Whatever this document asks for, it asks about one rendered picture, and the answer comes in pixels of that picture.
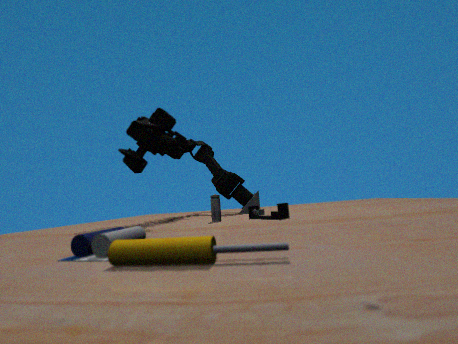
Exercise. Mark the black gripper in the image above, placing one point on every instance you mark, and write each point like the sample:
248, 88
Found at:
154, 141

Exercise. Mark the black battery holder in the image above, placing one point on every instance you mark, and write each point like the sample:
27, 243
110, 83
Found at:
282, 213

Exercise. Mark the yellow screwdriver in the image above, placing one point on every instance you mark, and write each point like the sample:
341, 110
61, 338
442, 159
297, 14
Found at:
177, 250

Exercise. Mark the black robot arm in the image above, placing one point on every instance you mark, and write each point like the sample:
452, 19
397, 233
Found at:
224, 181

